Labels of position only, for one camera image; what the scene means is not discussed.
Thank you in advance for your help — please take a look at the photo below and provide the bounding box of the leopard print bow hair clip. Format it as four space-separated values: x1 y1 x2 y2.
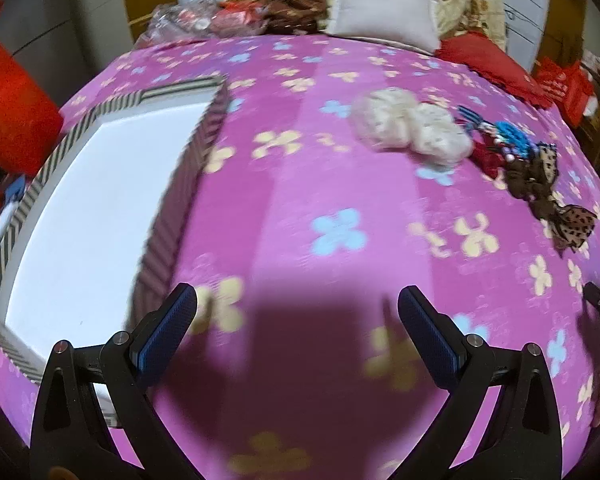
528 142 596 252

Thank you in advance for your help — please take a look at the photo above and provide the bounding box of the brown scrunchie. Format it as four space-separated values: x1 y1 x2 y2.
505 159 547 202

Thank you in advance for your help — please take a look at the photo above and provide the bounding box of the cream lace scrunchie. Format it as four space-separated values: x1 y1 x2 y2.
349 87 419 151
411 102 474 167

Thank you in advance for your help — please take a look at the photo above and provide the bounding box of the white box with striped rim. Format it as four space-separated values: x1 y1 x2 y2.
0 76 230 434

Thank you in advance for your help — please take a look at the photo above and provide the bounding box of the red fabric flower accessory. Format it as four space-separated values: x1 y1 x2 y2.
469 133 506 180

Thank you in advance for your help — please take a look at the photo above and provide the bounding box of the red shopping bag right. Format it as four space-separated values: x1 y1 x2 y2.
534 56 594 128

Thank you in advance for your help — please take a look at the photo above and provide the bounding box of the red heart cushion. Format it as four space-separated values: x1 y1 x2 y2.
436 32 553 110

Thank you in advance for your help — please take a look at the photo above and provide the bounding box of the pink floral bed blanket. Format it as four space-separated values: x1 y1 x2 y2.
0 34 600 480

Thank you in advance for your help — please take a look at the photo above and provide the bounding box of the red gift bag left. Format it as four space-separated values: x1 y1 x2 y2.
0 1 64 178

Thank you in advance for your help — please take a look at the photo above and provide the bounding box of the white small pillow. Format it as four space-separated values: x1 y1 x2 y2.
324 0 440 54

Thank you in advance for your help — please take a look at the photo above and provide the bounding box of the clear plastic snack bag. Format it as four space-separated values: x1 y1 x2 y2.
134 0 268 50

